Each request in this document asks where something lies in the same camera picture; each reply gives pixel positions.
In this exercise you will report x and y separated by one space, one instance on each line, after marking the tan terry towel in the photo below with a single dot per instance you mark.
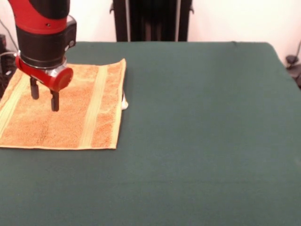
70 117

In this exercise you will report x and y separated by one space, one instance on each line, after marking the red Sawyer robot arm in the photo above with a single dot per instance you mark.
42 30

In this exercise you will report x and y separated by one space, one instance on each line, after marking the dark green table cloth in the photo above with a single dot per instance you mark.
211 141

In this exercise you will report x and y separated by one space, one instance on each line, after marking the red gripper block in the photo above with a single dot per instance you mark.
62 80

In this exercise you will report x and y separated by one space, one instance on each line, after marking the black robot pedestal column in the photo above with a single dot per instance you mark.
152 21

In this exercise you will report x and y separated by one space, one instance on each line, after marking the dark stand base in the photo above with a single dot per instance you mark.
291 59
7 75

